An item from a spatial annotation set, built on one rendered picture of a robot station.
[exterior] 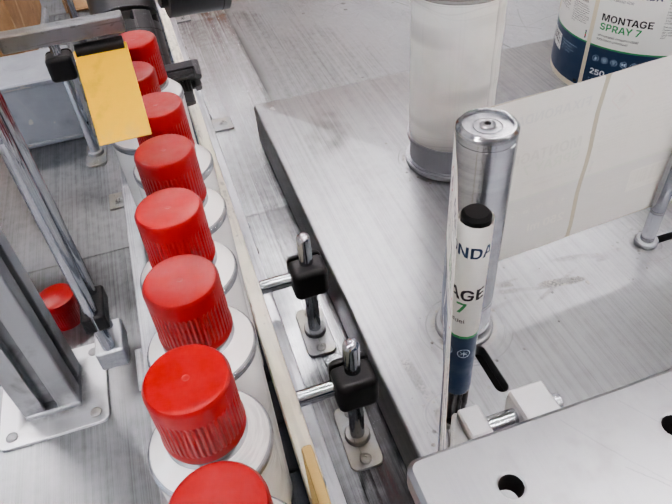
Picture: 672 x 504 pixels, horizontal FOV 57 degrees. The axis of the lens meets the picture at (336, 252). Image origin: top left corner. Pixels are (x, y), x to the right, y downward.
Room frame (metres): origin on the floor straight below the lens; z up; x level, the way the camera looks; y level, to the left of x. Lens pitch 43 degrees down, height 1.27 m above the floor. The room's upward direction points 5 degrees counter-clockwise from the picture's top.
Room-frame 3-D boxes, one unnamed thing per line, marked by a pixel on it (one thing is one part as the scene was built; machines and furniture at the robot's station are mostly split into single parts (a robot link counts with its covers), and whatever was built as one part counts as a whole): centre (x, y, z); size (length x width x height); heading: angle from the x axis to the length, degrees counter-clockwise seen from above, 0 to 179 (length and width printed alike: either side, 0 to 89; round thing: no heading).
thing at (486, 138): (0.31, -0.10, 0.97); 0.05 x 0.05 x 0.19
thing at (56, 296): (0.41, 0.26, 0.85); 0.03 x 0.03 x 0.03
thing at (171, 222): (0.24, 0.08, 0.98); 0.05 x 0.05 x 0.20
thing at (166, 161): (0.29, 0.09, 0.98); 0.05 x 0.05 x 0.20
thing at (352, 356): (0.25, 0.01, 0.89); 0.06 x 0.03 x 0.12; 105
